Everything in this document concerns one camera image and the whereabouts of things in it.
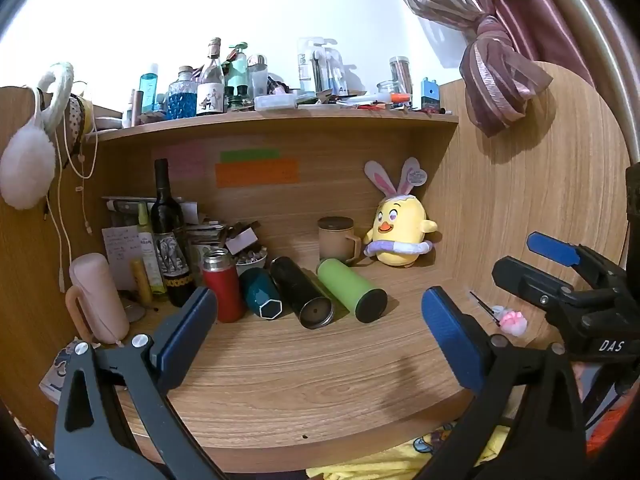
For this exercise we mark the beige mug with lid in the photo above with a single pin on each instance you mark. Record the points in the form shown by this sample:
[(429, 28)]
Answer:
[(335, 240)]

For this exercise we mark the white note paper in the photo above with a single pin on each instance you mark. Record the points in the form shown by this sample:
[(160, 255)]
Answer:
[(120, 252)]

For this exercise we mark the dark wine bottle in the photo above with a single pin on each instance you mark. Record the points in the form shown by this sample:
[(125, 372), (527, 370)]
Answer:
[(167, 230)]

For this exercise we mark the small glass jar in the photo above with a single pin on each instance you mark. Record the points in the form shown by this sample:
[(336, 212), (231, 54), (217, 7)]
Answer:
[(387, 91)]

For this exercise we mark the blue and white booklet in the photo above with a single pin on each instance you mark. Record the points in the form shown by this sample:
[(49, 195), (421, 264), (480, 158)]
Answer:
[(52, 375)]

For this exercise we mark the yellow chick plush toy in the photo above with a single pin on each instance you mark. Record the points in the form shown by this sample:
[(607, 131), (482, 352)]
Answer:
[(397, 230)]

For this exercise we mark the green thermos cup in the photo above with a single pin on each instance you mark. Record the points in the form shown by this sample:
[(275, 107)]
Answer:
[(350, 287)]

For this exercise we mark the red thermos cup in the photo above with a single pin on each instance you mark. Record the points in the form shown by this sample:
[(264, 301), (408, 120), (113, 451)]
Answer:
[(224, 287)]

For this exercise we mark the teal faceted cup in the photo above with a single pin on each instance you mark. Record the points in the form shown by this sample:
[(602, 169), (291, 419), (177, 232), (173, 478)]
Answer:
[(261, 294)]

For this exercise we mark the white fluffy earmuffs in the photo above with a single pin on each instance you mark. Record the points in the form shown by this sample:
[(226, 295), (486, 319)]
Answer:
[(27, 165)]

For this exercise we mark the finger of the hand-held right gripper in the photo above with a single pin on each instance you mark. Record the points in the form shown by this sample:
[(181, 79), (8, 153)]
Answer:
[(525, 280), (552, 250)]

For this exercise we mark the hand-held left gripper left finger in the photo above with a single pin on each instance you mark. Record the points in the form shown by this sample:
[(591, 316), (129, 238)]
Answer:
[(186, 332)]

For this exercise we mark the white bowl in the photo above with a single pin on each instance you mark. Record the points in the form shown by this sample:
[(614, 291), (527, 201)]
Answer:
[(251, 259)]

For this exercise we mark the pink and white small toy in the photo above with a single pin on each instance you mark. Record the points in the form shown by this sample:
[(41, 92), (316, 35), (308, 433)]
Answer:
[(513, 322)]

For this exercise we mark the blue pencil sharpener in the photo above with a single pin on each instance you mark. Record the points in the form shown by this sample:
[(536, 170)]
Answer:
[(430, 95)]

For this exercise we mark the wooden shelf unit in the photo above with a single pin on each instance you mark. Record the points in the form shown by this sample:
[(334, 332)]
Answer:
[(330, 195)]

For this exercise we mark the pile of papers and boxes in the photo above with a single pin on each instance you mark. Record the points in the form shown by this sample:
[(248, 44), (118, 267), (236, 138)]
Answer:
[(210, 232)]

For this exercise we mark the white plastic box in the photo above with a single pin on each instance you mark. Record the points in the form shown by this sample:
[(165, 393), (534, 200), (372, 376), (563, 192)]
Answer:
[(274, 103)]

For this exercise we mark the yellow-green slim bottle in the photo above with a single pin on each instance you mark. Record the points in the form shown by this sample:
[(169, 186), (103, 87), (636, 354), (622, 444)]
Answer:
[(149, 250)]

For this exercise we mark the dotted headband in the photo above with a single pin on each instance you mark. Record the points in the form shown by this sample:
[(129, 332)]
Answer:
[(76, 115)]

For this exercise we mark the clear pump bottle pack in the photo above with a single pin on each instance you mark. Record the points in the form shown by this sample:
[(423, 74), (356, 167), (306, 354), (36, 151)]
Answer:
[(320, 67)]

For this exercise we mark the clear bottle with cap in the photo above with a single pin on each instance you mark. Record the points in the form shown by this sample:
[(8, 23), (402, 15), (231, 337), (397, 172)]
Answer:
[(257, 77)]

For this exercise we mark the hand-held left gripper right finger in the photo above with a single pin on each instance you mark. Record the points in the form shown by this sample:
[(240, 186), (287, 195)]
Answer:
[(452, 340)]

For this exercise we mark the pink sticky note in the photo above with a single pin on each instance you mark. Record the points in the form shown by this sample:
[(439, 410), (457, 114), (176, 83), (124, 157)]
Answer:
[(177, 160)]

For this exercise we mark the green pump bottle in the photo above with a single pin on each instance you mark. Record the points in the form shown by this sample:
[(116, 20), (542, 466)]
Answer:
[(239, 72)]

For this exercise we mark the clear labelled glass bottle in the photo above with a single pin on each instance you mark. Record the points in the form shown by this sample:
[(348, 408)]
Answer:
[(210, 90)]

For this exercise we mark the pink striped curtain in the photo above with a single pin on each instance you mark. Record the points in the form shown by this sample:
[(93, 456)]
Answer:
[(492, 85)]

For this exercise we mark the small yellow tube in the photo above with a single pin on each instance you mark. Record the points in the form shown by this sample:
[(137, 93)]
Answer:
[(141, 282)]

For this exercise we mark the green sticky note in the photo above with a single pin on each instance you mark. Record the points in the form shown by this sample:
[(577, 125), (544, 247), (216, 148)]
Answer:
[(249, 155)]

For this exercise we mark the black thermos cup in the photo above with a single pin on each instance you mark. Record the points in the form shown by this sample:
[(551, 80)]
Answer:
[(300, 290)]

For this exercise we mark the yellow printed cloth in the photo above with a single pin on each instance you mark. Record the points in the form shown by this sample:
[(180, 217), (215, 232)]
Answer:
[(350, 467)]

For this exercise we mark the blue glass bottle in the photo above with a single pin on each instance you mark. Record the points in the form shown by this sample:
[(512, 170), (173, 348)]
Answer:
[(181, 97)]

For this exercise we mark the tall teal bottle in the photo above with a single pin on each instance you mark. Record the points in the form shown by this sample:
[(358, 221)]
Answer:
[(149, 90)]

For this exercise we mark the glass jar with sticks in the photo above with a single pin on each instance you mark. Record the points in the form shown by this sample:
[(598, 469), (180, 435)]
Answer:
[(401, 77)]

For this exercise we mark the orange marker pen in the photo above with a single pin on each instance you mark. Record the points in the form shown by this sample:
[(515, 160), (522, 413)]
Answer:
[(395, 96)]

